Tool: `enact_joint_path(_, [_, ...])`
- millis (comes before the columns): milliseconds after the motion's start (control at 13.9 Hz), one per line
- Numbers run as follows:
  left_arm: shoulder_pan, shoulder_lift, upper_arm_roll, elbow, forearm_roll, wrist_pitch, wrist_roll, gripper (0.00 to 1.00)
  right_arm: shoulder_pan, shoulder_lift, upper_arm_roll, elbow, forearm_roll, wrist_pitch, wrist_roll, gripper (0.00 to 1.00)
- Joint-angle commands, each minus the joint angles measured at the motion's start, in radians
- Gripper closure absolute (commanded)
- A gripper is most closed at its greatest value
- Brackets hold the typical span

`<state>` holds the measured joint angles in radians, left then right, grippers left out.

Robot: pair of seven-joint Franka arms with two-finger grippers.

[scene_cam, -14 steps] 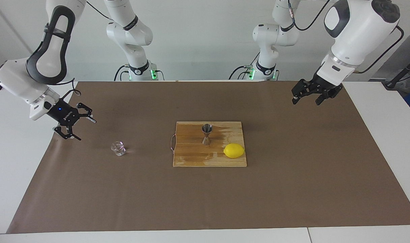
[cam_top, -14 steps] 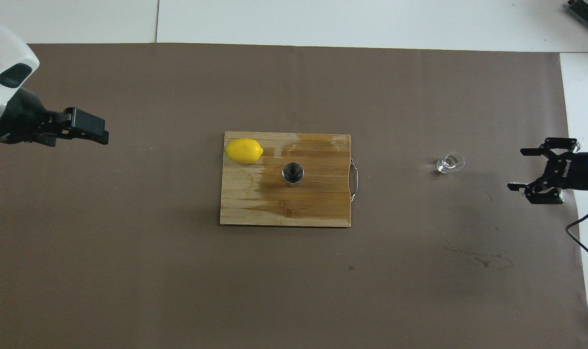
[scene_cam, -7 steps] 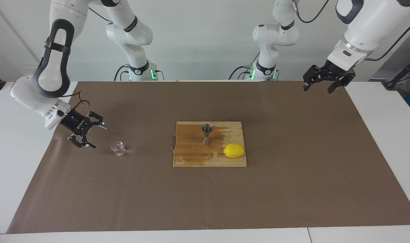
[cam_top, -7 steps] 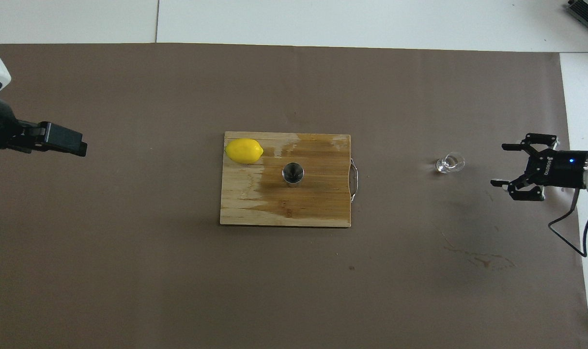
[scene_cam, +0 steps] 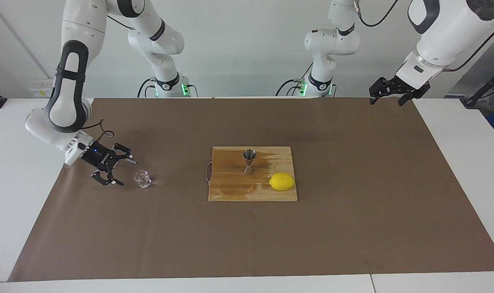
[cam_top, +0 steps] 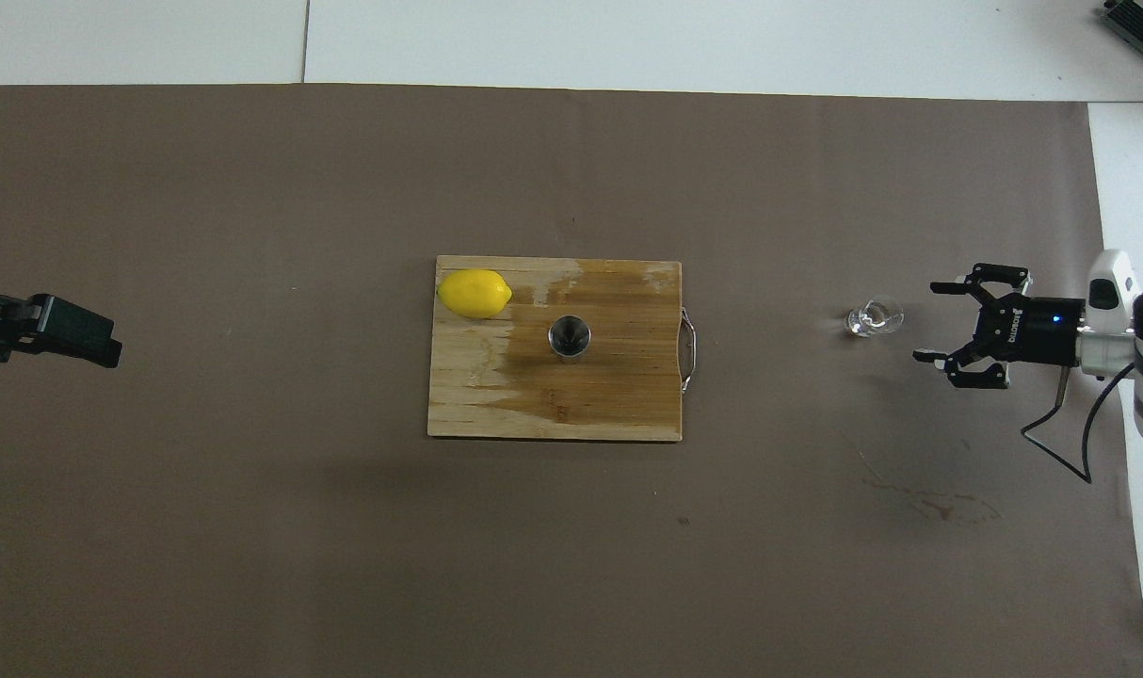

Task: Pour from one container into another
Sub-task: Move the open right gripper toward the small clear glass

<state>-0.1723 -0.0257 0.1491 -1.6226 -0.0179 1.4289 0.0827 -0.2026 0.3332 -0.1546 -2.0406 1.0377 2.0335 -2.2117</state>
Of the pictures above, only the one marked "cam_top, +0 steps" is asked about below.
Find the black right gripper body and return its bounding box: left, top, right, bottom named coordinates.
left=976, top=294, right=1086, bottom=366

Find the small clear glass cup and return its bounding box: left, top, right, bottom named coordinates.
left=846, top=296, right=905, bottom=338

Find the steel cocktail jigger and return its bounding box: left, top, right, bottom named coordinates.
left=547, top=315, right=592, bottom=362

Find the brown paper table mat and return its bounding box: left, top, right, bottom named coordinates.
left=0, top=83, right=1143, bottom=678

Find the grey ribbed device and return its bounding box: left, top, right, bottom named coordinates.
left=1099, top=0, right=1143, bottom=53

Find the wooden cutting board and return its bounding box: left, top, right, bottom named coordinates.
left=427, top=255, right=700, bottom=443

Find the yellow lemon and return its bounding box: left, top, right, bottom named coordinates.
left=437, top=269, right=514, bottom=320

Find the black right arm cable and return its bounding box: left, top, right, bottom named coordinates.
left=1022, top=363, right=1137, bottom=484

